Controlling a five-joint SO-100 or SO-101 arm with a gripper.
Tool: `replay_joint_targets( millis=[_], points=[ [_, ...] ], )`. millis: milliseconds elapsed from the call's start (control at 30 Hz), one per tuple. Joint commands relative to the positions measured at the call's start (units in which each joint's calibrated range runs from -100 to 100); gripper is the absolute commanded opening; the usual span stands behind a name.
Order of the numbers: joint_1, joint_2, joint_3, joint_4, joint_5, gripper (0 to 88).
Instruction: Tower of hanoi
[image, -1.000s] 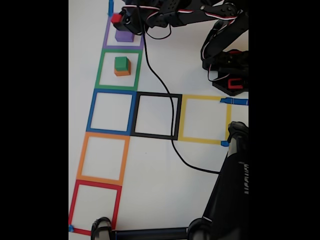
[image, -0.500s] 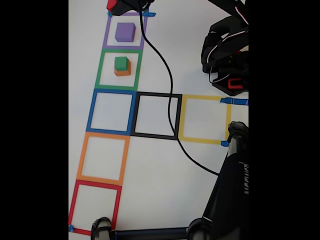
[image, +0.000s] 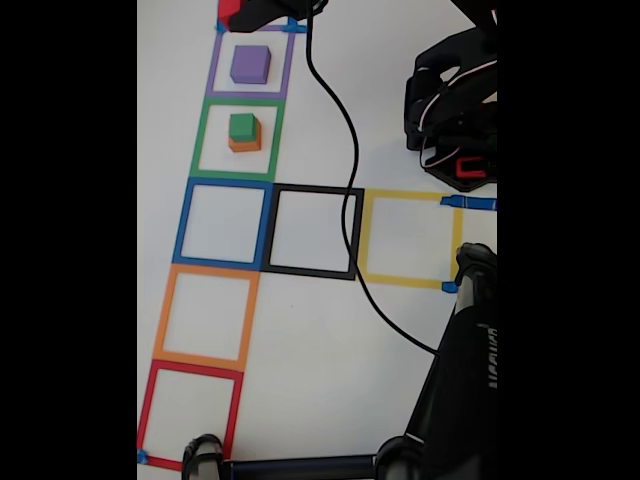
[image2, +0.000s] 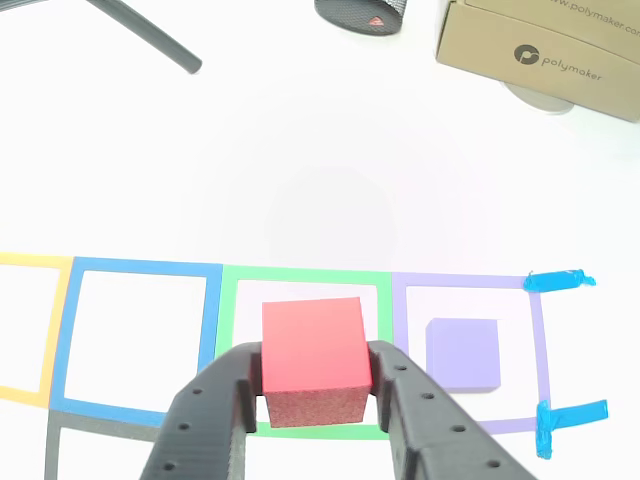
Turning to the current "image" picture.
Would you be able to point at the small red cube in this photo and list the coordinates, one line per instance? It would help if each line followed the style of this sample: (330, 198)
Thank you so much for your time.
(227, 10)

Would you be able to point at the purple square block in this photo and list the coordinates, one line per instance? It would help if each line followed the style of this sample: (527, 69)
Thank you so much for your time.
(250, 62)

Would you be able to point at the green cube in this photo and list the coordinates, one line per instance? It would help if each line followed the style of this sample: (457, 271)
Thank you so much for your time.
(242, 126)

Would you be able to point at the orange cube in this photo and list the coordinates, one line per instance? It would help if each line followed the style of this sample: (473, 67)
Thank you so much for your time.
(245, 146)

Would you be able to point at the twisted blue tape strip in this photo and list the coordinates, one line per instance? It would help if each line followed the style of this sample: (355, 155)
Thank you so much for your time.
(220, 27)

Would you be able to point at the long blue tape strip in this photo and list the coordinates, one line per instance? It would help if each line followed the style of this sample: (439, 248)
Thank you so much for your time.
(475, 203)

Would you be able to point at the small blue tape piece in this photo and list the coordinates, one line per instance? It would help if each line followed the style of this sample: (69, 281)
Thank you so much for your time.
(449, 287)
(142, 456)

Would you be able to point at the black tripod stand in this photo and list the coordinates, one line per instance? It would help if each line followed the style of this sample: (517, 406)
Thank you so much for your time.
(450, 400)

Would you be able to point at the red square frame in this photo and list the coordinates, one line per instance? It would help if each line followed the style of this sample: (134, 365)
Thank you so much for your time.
(145, 415)

